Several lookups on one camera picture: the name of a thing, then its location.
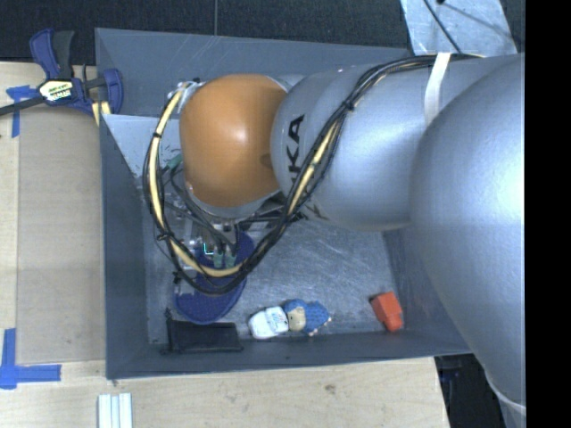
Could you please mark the orange block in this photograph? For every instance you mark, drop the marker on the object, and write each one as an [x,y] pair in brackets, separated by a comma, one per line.
[389,308]

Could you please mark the grey metal bin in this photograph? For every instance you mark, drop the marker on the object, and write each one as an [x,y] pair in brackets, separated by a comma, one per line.
[321,265]

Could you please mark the blue round disc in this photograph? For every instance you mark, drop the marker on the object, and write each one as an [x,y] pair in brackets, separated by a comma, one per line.
[201,303]

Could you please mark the blue toy hedgehog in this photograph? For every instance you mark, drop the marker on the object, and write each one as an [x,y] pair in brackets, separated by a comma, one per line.
[312,315]

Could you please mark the pale wood flat board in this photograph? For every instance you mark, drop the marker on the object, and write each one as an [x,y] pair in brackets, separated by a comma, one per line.
[58,239]

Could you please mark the black flat case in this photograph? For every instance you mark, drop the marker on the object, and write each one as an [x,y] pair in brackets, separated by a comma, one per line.
[203,338]

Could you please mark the white toy car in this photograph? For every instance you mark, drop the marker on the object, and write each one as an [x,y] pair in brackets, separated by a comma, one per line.
[267,323]

